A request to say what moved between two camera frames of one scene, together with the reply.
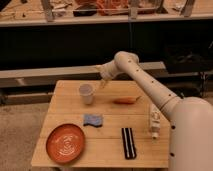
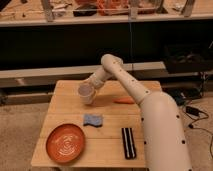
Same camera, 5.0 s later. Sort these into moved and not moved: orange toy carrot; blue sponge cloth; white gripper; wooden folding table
Moved: white gripper
Not moved: orange toy carrot; wooden folding table; blue sponge cloth
